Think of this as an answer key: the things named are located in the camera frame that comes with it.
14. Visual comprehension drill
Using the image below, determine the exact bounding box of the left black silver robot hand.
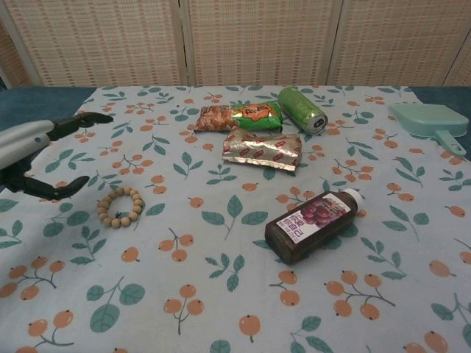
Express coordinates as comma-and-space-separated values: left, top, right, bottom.
0, 112, 116, 202

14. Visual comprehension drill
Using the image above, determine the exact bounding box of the floral print tablecloth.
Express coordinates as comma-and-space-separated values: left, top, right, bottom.
0, 85, 471, 353

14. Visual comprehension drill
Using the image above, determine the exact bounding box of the gold foil snack packet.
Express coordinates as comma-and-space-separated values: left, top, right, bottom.
222, 128, 304, 172

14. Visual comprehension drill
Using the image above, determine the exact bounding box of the green drink can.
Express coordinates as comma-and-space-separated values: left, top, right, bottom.
277, 86, 329, 135

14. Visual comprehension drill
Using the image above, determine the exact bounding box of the wooden bead bracelet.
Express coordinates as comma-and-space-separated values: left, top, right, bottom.
96, 186, 145, 229

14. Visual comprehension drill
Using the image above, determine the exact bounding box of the orange green snack packet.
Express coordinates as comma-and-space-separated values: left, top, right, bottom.
189, 101, 284, 133

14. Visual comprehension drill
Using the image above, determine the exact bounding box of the woven bamboo folding screen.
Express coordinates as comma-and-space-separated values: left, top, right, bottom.
0, 0, 471, 90

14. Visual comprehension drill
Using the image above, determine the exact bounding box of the mint green plastic dustpan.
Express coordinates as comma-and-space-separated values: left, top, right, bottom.
389, 101, 470, 157

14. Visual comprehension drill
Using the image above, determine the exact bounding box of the dark grape juice bottle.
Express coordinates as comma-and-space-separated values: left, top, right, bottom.
264, 188, 361, 265

